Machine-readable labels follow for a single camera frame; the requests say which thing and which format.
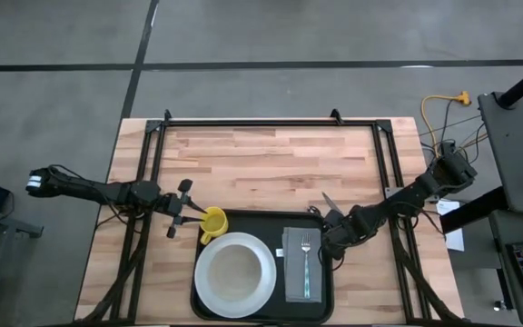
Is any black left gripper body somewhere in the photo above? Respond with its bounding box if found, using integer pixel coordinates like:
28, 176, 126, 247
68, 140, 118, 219
154, 178, 194, 240

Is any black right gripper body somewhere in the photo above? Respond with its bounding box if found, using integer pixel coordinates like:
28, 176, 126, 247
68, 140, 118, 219
321, 206, 374, 261

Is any yellow mug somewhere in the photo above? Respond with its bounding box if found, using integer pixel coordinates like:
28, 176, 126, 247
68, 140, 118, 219
199, 206, 230, 246

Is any fork with patterned handle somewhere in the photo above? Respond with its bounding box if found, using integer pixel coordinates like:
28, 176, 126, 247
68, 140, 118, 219
301, 233, 312, 301

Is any white bowl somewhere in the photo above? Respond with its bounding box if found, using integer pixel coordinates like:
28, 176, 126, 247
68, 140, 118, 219
206, 243, 262, 302

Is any white round plate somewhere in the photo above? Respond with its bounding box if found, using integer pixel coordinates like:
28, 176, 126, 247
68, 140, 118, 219
193, 232, 278, 320

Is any grey cloth napkin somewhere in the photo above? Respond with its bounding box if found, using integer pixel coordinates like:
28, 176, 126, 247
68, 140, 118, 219
275, 226, 324, 304

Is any black plastic serving tray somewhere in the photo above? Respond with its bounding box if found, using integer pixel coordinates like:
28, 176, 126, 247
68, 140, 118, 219
190, 209, 335, 324

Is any white paper sheet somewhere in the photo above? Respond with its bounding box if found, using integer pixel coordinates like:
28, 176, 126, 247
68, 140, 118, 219
436, 199, 466, 253

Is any dark grey side desk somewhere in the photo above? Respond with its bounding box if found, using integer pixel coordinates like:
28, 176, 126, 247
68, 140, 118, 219
488, 208, 523, 327

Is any knife with patterned handle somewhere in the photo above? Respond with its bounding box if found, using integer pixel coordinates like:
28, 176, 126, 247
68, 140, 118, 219
321, 191, 345, 216

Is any black aluminium rig frame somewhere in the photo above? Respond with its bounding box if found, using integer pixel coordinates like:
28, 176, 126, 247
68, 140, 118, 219
79, 108, 466, 327

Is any yellow extension cable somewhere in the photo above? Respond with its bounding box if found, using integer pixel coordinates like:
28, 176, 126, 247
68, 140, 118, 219
419, 91, 472, 145

